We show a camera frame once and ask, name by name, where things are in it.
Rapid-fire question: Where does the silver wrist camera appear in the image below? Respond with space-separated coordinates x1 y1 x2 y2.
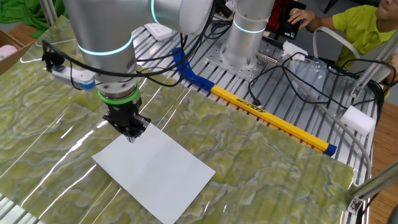
51 64 96 91

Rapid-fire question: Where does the brown cardboard box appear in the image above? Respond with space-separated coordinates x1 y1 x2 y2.
0 29 34 76

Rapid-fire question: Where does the green marble pattern mat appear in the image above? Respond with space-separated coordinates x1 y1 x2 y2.
0 14 355 224

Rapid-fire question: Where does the white curved chair armrest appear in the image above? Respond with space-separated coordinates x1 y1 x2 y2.
312 26 363 60

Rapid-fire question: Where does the black cylindrical tool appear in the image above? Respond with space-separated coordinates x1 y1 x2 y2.
214 0 233 19

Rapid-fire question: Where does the operator bare forearm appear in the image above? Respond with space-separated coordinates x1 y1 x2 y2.
306 15 338 34

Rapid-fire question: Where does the white plastic adapter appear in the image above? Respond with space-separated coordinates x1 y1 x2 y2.
281 40 309 62

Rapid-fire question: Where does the white power strip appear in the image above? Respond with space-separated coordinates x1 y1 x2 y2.
144 23 178 42

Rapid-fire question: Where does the thin black table cable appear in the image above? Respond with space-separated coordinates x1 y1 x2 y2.
248 51 397 108

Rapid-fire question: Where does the black keypad with red lights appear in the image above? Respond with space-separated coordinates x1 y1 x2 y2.
266 0 307 40

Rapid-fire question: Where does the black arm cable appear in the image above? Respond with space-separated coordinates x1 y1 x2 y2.
42 0 237 91

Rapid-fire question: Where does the aluminium frame post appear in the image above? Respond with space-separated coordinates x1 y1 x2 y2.
346 160 398 215
39 0 59 27
351 29 398 99

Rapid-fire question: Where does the operator hand on keypad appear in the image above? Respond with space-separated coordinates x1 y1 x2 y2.
287 8 317 30

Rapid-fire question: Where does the clear plastic sheet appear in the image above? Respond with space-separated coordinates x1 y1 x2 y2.
287 57 332 94

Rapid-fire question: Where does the white foam block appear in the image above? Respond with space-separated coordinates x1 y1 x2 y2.
340 105 376 136

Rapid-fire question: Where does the green cloth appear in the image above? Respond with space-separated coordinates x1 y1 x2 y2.
0 0 68 39

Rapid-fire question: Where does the operator hand behind post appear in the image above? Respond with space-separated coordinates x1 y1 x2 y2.
384 54 398 86

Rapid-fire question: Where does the pink soft item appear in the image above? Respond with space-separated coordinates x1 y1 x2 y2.
0 44 19 62

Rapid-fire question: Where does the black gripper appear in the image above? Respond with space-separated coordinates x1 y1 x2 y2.
103 98 152 143

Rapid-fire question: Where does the person in yellow shirt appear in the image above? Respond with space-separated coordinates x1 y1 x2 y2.
331 0 398 102

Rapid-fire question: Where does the blue yellow hockey stick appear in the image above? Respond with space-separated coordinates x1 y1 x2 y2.
171 47 338 157

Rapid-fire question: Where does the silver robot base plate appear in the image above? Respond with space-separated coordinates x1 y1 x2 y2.
205 32 282 82

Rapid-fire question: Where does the white paper sheet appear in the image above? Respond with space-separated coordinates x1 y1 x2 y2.
91 123 216 224

